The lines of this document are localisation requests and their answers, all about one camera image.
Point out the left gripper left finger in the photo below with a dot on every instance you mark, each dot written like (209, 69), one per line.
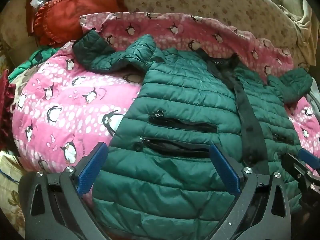
(52, 204)

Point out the dark red satin cloth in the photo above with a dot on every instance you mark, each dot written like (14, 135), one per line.
(7, 99)

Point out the green cloth at left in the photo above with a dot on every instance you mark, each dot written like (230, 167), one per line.
(39, 56)

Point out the green quilted puffer jacket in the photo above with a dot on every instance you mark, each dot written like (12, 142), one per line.
(158, 181)

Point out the beige crumpled cloth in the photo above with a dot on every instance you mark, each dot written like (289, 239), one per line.
(306, 25)

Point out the floral beige bed sheet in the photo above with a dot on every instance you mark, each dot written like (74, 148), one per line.
(263, 18)

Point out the floral yellow pillow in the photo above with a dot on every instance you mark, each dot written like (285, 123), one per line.
(11, 172)

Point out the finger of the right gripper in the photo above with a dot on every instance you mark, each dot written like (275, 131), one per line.
(304, 168)

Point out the pink penguin print blanket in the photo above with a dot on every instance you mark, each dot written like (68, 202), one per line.
(58, 118)

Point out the red ruffled cushion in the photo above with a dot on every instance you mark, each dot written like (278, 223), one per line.
(57, 21)

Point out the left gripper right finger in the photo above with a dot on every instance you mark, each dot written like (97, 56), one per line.
(260, 209)

